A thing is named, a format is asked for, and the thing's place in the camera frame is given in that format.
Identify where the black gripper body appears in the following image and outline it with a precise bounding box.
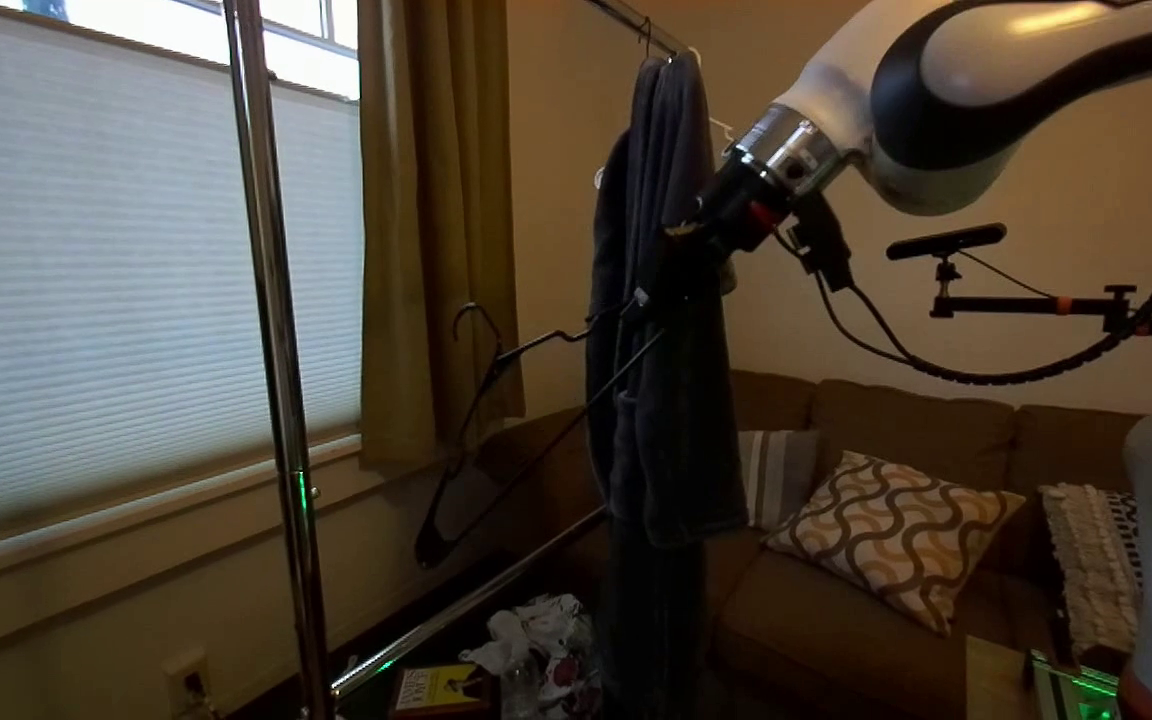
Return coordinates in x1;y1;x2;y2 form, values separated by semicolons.
685;157;801;263

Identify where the black clothes hanger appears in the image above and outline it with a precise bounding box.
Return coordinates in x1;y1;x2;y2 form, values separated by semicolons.
410;300;670;573

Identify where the dark grey hanging robe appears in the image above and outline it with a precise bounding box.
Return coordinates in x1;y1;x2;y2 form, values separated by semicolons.
583;47;751;720

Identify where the striped grey pillow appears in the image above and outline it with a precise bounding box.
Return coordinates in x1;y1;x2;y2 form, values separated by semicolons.
730;428;828;538

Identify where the olive curtain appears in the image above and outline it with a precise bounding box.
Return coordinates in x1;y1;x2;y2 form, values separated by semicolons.
356;0;529;477

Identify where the brown sofa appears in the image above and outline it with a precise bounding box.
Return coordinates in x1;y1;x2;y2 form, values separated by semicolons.
471;369;1152;720

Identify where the wave patterned pillow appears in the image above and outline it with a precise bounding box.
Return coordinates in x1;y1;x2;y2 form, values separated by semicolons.
761;448;1033;635

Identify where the white crumpled cloth heap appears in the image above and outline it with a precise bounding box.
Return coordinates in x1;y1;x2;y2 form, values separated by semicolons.
454;594;606;720

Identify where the metal rack upright pole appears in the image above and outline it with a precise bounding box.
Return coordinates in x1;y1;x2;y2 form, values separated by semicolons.
221;0;341;720

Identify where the yellow box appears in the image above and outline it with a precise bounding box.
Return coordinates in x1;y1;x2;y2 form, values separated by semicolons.
390;661;501;720

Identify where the cream knit throw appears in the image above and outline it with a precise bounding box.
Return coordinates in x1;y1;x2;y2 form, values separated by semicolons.
1036;482;1147;665

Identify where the wooden side table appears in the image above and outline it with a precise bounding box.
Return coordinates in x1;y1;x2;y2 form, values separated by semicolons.
961;633;1048;720

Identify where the white window blind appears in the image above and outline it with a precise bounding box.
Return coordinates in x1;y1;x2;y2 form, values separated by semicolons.
0;0;367;545

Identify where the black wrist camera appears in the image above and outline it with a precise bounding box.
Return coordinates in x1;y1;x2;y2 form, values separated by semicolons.
787;191;859;295

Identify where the metal rack high rail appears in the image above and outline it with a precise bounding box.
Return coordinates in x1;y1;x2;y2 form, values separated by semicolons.
583;0;686;65

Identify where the black bar camera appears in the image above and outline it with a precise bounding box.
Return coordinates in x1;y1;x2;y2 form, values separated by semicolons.
885;221;1013;270

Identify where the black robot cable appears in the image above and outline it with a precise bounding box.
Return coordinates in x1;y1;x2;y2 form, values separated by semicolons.
807;195;1152;393

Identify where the metal rack low rail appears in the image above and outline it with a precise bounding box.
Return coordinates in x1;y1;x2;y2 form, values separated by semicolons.
327;504;610;703

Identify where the wall power outlet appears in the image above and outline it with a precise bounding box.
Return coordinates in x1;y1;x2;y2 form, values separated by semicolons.
163;647;216;716

